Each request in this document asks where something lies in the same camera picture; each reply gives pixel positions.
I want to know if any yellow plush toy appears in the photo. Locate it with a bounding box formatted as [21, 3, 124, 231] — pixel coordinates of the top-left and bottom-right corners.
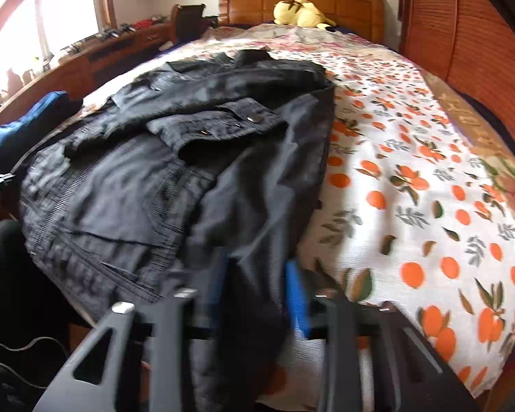
[273, 0, 337, 31]

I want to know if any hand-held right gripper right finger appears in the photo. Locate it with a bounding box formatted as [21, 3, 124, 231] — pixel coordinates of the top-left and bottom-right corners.
[285, 260, 475, 412]

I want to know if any dark wooden chair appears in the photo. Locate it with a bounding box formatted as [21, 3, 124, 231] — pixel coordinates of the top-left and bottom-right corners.
[169, 3, 219, 46]

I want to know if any blue folded garment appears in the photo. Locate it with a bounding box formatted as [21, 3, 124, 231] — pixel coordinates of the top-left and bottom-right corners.
[0, 90, 84, 172]

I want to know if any wooden headboard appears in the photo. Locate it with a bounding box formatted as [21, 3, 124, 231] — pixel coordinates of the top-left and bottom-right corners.
[218, 0, 387, 46]

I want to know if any black jacket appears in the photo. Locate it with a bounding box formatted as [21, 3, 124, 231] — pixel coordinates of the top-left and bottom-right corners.
[19, 49, 337, 412]

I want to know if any wooden louvred wardrobe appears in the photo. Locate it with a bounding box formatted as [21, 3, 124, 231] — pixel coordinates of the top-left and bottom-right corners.
[399, 0, 515, 168]

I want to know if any long wooden desk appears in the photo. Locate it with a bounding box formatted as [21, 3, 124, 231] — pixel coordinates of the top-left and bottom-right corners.
[0, 21, 172, 138]

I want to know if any orange fruit print bedsheet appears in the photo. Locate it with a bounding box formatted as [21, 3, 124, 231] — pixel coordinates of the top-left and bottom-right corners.
[69, 21, 515, 400]

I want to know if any floral blanket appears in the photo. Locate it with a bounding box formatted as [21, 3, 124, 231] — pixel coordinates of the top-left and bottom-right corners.
[206, 23, 515, 241]

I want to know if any window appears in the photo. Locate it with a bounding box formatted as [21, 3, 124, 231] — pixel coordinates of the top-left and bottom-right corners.
[0, 0, 116, 108]

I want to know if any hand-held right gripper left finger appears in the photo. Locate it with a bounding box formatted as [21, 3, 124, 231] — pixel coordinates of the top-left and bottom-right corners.
[32, 257, 229, 412]

